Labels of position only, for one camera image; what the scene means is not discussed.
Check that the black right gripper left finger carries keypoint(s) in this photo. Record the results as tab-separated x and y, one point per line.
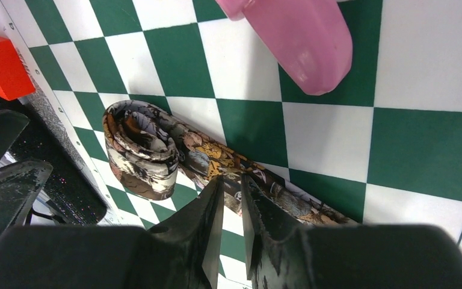
180	252

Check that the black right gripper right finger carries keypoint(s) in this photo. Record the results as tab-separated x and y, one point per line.
281	252

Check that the brown floral patterned tie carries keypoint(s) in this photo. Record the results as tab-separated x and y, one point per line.
148	147

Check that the small red block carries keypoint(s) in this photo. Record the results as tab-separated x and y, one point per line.
14	79

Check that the black microphone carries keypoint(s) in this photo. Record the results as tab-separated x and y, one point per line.
72	195

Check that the green white chessboard mat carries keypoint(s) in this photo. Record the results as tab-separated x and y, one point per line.
385	146

